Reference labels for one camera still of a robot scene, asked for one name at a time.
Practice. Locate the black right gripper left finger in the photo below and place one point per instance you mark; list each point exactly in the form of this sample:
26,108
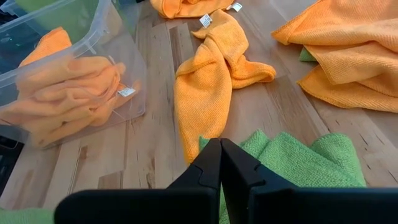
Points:
186,202

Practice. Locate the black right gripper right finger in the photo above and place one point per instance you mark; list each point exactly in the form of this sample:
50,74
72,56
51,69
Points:
280,205

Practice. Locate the orange microfiber towel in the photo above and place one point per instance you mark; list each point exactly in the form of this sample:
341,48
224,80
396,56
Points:
49,43
180,7
62,102
348,46
202,93

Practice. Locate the green microfiber towel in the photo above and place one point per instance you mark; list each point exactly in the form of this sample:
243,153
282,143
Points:
295,158
306,56
25,217
62,15

